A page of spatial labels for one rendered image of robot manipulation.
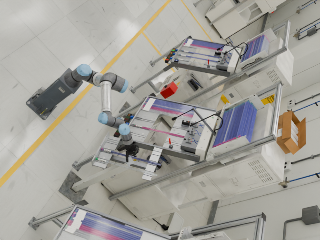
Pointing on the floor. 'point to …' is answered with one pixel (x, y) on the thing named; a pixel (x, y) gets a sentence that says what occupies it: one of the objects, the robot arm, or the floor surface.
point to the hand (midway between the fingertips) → (132, 160)
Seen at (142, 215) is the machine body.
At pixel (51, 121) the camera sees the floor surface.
